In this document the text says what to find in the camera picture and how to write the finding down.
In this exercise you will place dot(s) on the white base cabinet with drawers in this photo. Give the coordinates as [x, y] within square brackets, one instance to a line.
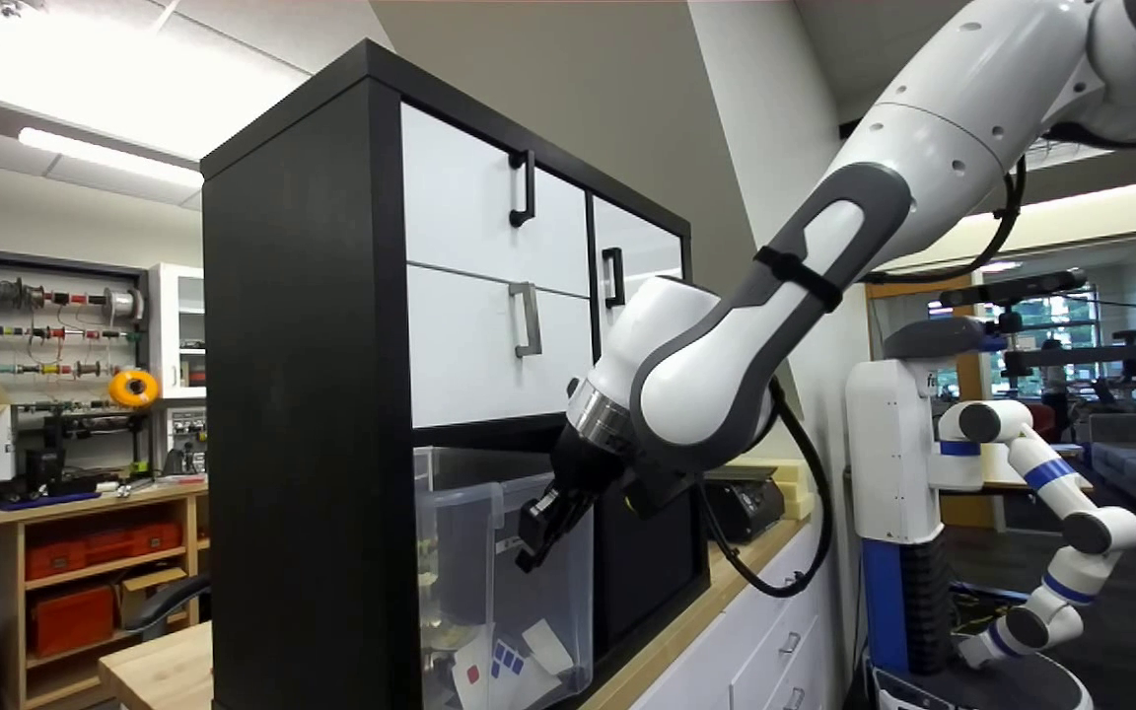
[766, 656]

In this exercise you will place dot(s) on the white blue mobile robot arm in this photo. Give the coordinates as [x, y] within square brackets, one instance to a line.
[1053, 577]

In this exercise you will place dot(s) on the ceiling tube light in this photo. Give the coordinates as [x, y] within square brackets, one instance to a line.
[108, 161]

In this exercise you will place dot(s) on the white paper card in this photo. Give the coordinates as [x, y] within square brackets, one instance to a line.
[502, 671]

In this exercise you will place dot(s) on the red toolbox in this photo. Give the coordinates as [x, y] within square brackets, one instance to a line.
[100, 547]
[72, 617]

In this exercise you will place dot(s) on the grey tool wall rack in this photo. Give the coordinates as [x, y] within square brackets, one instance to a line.
[60, 309]

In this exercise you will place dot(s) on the white blue mobile robot torso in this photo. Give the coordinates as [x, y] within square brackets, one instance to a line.
[887, 454]

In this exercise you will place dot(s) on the white cabinet door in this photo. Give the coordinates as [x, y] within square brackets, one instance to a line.
[631, 263]

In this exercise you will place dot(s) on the clear plastic storage container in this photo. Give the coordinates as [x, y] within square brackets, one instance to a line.
[492, 577]

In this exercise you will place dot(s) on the wooden countertop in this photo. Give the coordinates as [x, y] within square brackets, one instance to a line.
[686, 617]

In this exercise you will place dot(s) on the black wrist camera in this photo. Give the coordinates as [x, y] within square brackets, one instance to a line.
[744, 497]

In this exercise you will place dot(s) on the small wooden table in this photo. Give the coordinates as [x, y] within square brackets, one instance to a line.
[158, 671]

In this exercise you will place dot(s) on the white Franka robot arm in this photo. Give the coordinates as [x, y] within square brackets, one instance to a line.
[858, 222]

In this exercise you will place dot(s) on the black shelf cabinet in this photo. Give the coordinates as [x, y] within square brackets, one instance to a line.
[305, 420]

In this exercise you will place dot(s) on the yellow spool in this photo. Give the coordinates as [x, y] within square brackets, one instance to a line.
[134, 388]

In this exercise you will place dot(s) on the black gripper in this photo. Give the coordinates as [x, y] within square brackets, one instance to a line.
[594, 471]

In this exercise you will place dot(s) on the wooden workbench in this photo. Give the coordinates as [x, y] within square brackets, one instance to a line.
[80, 577]

